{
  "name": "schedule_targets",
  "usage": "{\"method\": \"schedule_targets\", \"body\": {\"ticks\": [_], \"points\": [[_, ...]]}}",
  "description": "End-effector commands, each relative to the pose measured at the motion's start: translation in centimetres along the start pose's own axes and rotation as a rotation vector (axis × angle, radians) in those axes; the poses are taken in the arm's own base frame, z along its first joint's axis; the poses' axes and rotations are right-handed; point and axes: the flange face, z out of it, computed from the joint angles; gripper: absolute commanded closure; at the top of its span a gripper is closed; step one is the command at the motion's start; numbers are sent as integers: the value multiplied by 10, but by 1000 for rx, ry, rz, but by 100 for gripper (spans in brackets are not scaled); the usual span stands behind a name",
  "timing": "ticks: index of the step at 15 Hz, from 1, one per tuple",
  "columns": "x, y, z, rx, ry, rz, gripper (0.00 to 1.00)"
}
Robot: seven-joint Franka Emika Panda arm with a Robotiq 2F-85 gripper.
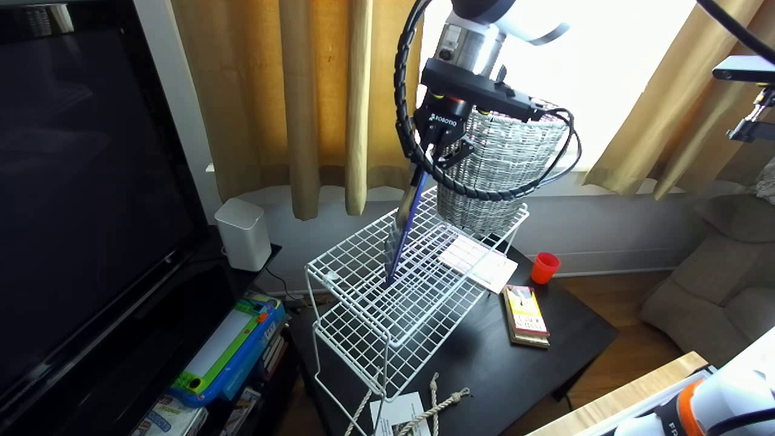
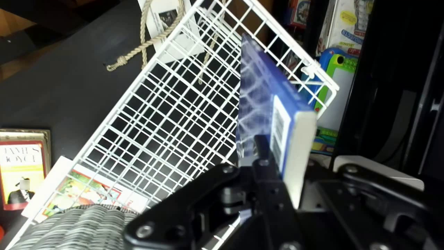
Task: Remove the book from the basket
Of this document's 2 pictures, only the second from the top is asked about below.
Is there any white paper card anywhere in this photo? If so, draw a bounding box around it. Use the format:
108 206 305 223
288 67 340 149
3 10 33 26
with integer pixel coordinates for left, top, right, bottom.
137 0 219 66

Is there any yellow and brown cover book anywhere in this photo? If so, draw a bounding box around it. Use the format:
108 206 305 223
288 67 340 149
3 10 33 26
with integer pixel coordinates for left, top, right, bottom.
0 128 54 213

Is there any white printed game box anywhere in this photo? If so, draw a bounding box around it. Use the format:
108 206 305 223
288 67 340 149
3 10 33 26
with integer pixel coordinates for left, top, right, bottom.
315 0 374 59

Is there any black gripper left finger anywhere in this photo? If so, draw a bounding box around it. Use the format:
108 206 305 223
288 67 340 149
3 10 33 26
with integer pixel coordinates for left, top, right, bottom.
193 134 286 234

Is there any book with colourful picture cover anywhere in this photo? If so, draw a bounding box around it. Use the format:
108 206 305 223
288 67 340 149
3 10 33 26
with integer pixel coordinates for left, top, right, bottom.
19 155 154 226

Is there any white wire shelf rack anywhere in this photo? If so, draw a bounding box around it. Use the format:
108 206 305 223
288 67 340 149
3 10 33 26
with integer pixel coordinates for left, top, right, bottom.
3 0 341 250

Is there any grey woven wicker basket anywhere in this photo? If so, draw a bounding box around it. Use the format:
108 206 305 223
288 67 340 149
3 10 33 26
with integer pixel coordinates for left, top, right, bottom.
8 205 143 250

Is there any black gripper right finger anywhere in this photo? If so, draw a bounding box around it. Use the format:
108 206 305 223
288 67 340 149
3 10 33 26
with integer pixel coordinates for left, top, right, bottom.
318 166 437 234

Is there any green and blue toy box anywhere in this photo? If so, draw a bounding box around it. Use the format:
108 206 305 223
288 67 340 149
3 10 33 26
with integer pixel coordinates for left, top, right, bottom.
311 45 361 156

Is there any beige knotted rope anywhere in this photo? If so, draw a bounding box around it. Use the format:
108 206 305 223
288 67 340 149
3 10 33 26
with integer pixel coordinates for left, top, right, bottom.
105 0 187 74

